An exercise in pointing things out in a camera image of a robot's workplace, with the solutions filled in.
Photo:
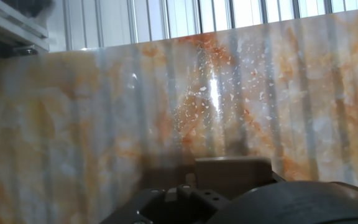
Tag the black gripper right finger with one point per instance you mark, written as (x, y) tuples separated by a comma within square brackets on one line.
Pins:
[(279, 178)]

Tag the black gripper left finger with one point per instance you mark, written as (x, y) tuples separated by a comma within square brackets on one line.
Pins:
[(182, 205)]

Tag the light wooden block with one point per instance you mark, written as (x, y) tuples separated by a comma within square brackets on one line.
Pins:
[(228, 174)]

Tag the orange marble pattern mat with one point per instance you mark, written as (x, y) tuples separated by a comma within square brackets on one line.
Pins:
[(135, 124)]

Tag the beige upright post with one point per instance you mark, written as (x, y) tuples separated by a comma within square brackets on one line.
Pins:
[(11, 31)]

